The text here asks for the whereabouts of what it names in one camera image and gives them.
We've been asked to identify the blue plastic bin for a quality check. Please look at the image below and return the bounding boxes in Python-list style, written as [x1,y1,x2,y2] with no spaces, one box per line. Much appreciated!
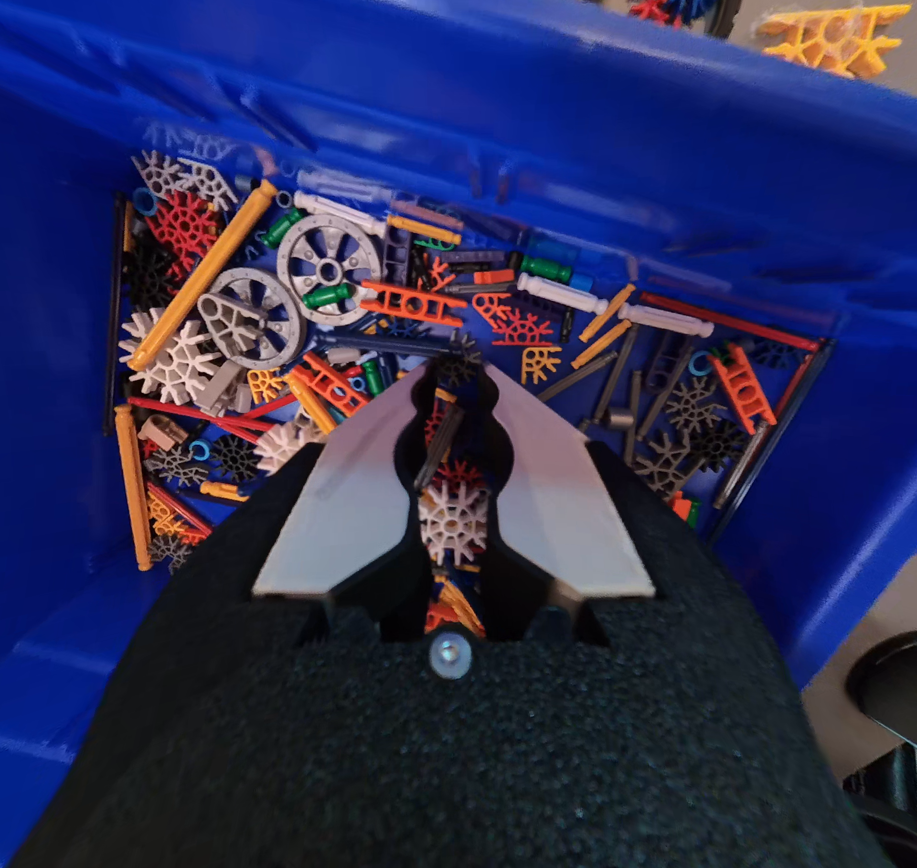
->
[0,0,917,847]

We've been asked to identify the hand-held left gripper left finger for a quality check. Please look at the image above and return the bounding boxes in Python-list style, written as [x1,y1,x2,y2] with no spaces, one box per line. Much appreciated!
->
[251,365,437,602]

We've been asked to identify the pile of toy pieces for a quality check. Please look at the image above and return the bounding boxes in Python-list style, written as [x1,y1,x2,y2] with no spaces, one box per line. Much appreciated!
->
[100,150,838,632]

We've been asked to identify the yellow half connector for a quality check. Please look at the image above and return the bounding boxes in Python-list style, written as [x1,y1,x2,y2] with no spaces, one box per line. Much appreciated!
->
[752,4,911,81]

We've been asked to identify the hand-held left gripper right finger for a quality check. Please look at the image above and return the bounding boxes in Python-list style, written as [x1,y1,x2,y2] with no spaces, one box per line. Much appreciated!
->
[480,365,656,602]

